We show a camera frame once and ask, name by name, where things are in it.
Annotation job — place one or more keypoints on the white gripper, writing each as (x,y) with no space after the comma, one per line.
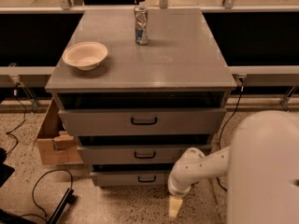
(177,189)

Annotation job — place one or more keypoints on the grey bottom drawer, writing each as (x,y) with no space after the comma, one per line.
(134,178)

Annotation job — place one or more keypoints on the grey drawer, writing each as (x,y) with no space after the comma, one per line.
(134,178)
(142,154)
(112,122)

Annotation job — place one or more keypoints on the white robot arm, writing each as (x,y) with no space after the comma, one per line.
(262,167)

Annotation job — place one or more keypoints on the grey top drawer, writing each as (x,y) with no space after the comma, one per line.
(112,122)

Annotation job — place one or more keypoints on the grey middle drawer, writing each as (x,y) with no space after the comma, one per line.
(142,154)

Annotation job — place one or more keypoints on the grey drawer cabinet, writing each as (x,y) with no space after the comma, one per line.
(180,67)

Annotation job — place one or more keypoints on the black stand leg left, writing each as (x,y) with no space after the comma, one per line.
(68,198)

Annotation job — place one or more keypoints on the brown cardboard box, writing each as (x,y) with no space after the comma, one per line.
(55,145)

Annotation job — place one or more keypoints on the white paper bowl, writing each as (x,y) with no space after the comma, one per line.
(85,56)

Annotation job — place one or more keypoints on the crumpled silver drink can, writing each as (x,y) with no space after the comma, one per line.
(141,25)

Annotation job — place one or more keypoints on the metal bracket right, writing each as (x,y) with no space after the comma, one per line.
(287,97)

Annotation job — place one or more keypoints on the metal bracket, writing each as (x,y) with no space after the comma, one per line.
(287,97)
(17,79)

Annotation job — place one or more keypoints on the metal bracket left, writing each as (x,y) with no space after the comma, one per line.
(17,79)

